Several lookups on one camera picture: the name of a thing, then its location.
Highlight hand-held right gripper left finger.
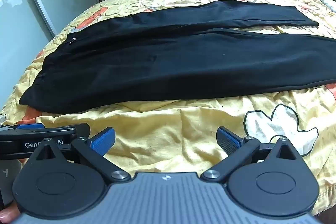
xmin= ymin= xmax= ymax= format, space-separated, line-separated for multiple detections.
xmin=28 ymin=127 xmax=132 ymax=184

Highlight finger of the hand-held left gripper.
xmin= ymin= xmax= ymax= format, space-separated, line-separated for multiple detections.
xmin=76 ymin=123 xmax=91 ymax=141
xmin=0 ymin=123 xmax=45 ymax=133

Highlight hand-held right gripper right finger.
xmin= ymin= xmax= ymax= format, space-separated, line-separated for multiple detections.
xmin=202 ymin=127 xmax=303 ymax=184

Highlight black pants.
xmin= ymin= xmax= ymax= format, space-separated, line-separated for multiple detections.
xmin=19 ymin=0 xmax=336 ymax=114

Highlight person's left hand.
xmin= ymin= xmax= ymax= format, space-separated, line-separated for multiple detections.
xmin=0 ymin=206 xmax=22 ymax=224

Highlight yellow floral bedsheet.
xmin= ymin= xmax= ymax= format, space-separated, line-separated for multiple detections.
xmin=0 ymin=0 xmax=336 ymax=215

